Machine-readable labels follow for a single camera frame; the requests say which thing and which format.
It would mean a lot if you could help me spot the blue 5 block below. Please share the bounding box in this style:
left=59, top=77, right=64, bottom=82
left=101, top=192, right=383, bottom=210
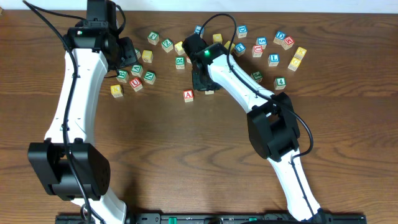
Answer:
left=256, top=37, right=267, bottom=49

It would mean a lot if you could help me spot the blue T block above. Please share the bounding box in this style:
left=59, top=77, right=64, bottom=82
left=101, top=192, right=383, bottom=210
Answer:
left=234, top=42, right=246, bottom=57

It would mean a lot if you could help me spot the green Z block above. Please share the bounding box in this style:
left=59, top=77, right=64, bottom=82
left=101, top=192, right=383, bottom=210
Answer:
left=161, top=39, right=174, bottom=53

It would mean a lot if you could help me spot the green block top left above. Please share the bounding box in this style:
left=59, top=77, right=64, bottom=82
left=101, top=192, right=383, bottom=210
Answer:
left=147, top=31, right=159, bottom=45

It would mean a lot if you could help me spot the blue d block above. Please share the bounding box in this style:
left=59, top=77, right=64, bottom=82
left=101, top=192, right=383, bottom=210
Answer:
left=237, top=25, right=248, bottom=39
left=273, top=30, right=286, bottom=45

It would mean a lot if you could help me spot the green N block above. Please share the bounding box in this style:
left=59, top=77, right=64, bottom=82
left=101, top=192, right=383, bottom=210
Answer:
left=144, top=71, right=156, bottom=85

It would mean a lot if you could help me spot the yellow k block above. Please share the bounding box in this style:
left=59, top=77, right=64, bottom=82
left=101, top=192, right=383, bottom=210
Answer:
left=294, top=47, right=307, bottom=60
left=110, top=85, right=124, bottom=98

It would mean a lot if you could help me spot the green J block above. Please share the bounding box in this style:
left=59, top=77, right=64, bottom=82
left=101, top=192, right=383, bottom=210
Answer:
left=251, top=72, right=263, bottom=83

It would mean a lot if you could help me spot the yellow G block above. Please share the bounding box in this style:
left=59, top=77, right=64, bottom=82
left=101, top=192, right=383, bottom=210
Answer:
left=288, top=57, right=301, bottom=71

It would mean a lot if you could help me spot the green B block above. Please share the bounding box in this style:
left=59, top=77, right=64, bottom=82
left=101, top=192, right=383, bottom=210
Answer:
left=116, top=70, right=129, bottom=83

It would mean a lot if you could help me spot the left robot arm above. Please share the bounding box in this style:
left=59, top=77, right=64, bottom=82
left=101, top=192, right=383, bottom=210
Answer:
left=28, top=16, right=137, bottom=223

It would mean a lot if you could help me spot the yellow block top centre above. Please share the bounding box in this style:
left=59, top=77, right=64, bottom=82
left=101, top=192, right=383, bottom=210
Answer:
left=212, top=34, right=223, bottom=44

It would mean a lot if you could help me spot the red I block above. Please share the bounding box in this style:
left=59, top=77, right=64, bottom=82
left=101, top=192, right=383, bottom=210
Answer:
left=205, top=90, right=215, bottom=95

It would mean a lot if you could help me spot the yellow O block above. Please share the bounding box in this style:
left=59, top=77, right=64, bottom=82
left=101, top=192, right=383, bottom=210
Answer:
left=224, top=40, right=235, bottom=54

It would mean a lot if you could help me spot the green 4 block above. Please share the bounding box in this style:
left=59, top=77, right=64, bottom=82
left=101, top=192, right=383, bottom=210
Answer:
left=274, top=77, right=287, bottom=90

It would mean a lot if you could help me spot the green L block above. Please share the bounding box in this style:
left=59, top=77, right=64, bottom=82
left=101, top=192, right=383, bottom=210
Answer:
left=135, top=49, right=141, bottom=59

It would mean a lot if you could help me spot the red u block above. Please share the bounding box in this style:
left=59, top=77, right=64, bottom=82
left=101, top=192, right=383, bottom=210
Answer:
left=252, top=45, right=264, bottom=58
left=129, top=77, right=143, bottom=92

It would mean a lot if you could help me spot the green V block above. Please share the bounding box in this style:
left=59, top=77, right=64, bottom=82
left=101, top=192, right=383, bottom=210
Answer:
left=131, top=64, right=143, bottom=77

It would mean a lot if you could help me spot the blue D block right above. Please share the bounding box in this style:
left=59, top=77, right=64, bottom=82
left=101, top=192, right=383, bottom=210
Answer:
left=273, top=30, right=286, bottom=45

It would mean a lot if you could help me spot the red U block right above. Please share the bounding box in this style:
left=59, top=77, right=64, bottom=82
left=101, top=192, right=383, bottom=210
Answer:
left=252, top=45, right=264, bottom=58

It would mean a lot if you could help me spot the yellow S block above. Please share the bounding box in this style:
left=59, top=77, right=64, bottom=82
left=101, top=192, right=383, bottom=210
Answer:
left=174, top=41, right=185, bottom=55

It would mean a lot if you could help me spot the red U block left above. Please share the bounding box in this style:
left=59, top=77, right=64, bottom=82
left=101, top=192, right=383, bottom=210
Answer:
left=129, top=77, right=143, bottom=92

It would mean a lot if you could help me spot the yellow K block left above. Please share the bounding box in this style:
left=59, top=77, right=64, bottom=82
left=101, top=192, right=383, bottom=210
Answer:
left=110, top=85, right=124, bottom=98

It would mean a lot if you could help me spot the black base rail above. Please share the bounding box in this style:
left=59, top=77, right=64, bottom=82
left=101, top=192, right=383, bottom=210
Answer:
left=55, top=212, right=368, bottom=224

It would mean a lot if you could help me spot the red A block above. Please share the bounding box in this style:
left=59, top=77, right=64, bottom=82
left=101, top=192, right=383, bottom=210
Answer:
left=183, top=90, right=194, bottom=103

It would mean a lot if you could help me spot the red E block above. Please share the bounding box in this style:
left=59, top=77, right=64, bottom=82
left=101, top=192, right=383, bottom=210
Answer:
left=186, top=56, right=192, bottom=64

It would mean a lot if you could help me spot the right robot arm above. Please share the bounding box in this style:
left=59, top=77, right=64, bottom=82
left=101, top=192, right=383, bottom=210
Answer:
left=182, top=34, right=320, bottom=221

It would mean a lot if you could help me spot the yellow K block right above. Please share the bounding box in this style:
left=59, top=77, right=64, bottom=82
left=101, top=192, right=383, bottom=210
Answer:
left=294, top=47, right=307, bottom=60

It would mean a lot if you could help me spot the blue L block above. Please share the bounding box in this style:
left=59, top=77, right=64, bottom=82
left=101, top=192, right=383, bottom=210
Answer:
left=268, top=54, right=280, bottom=67

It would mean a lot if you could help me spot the green R block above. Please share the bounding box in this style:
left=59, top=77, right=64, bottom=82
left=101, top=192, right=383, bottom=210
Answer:
left=175, top=57, right=185, bottom=70

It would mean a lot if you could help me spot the red M block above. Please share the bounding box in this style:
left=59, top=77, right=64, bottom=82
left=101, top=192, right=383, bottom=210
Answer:
left=281, top=36, right=295, bottom=50

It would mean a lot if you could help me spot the blue block top centre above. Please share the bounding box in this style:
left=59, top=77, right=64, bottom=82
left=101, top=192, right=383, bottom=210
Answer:
left=194, top=26, right=205, bottom=35

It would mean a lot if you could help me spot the blue D block top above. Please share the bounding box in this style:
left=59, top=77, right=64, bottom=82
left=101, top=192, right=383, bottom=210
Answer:
left=237, top=25, right=248, bottom=39

